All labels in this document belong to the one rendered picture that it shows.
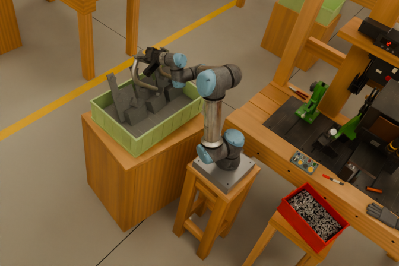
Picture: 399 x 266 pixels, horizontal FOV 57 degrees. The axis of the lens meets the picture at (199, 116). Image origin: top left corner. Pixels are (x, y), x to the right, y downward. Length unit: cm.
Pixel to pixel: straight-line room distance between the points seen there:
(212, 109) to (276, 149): 70
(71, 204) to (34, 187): 32
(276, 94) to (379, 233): 111
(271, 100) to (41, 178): 186
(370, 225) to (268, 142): 73
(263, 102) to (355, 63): 64
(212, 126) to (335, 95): 110
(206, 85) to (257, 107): 96
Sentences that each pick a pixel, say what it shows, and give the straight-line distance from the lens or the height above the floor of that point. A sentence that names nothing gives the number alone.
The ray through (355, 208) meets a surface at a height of 90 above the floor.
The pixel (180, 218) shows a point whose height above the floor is 26.
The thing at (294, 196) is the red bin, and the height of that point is 88.
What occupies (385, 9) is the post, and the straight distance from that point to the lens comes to 235.
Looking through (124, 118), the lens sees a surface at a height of 87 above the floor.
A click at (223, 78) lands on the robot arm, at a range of 169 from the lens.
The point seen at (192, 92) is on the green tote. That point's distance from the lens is 251.
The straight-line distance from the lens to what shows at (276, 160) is 235.
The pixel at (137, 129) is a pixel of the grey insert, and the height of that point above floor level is 85.
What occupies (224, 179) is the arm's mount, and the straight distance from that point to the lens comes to 208.
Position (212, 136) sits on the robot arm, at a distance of 186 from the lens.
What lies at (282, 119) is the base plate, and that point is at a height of 90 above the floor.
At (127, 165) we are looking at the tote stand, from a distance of 221.
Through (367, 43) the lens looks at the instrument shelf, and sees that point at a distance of 232.
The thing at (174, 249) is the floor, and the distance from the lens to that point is 284.
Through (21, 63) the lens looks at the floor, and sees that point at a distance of 417.
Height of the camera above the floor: 259
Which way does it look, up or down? 45 degrees down
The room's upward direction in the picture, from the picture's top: 13 degrees clockwise
